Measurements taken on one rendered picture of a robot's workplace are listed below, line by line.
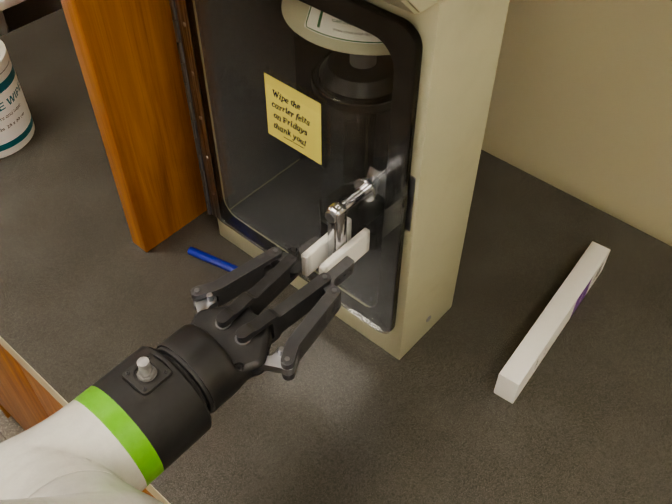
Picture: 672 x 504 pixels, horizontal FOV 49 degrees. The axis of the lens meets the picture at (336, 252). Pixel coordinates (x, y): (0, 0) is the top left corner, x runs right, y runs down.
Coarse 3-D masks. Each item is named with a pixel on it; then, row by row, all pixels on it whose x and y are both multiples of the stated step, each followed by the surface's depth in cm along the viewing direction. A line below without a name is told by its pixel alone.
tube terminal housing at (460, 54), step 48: (480, 0) 59; (432, 48) 57; (480, 48) 63; (432, 96) 61; (480, 96) 68; (432, 144) 65; (480, 144) 74; (432, 192) 71; (240, 240) 100; (432, 240) 77; (432, 288) 85; (384, 336) 88
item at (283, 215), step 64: (192, 0) 73; (256, 0) 66; (320, 0) 61; (256, 64) 72; (320, 64) 65; (384, 64) 60; (256, 128) 79; (384, 128) 64; (256, 192) 87; (320, 192) 77; (384, 192) 70; (384, 256) 76; (384, 320) 83
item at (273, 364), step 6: (282, 348) 64; (276, 354) 64; (270, 360) 64; (276, 360) 64; (264, 366) 64; (270, 366) 64; (276, 366) 64; (294, 366) 64; (276, 372) 64; (282, 372) 64; (288, 372) 64
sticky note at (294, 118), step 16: (272, 80) 72; (272, 96) 73; (288, 96) 71; (304, 96) 70; (272, 112) 75; (288, 112) 73; (304, 112) 71; (320, 112) 69; (272, 128) 76; (288, 128) 74; (304, 128) 73; (320, 128) 71; (288, 144) 76; (304, 144) 74; (320, 144) 72; (320, 160) 74
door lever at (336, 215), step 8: (360, 184) 71; (368, 184) 70; (352, 192) 70; (360, 192) 70; (368, 192) 71; (344, 200) 70; (352, 200) 70; (360, 200) 70; (368, 200) 72; (328, 208) 69; (336, 208) 68; (344, 208) 69; (328, 216) 69; (336, 216) 68; (344, 216) 69; (328, 224) 70; (336, 224) 69; (344, 224) 70; (328, 232) 71; (336, 232) 70; (344, 232) 71; (328, 240) 72; (336, 240) 71; (344, 240) 72; (328, 248) 73; (336, 248) 72; (328, 256) 74
